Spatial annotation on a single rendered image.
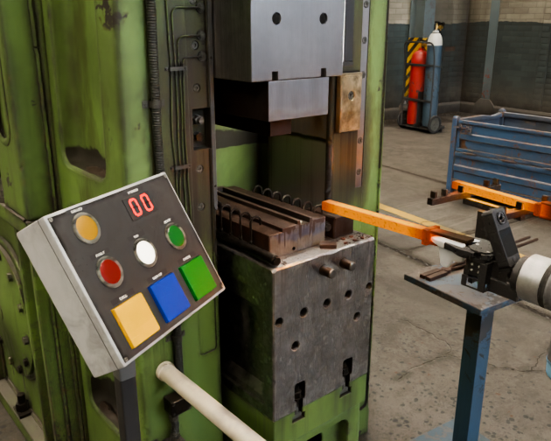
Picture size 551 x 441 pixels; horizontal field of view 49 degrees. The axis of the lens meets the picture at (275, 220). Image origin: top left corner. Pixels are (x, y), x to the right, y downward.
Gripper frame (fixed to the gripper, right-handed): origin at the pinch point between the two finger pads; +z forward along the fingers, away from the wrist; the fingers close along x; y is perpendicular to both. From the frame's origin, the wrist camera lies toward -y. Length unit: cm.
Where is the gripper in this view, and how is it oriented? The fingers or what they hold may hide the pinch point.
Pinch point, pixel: (439, 235)
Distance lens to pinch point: 132.6
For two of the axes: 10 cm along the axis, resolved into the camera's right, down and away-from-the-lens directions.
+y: -0.3, 9.5, 3.2
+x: 7.7, -1.9, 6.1
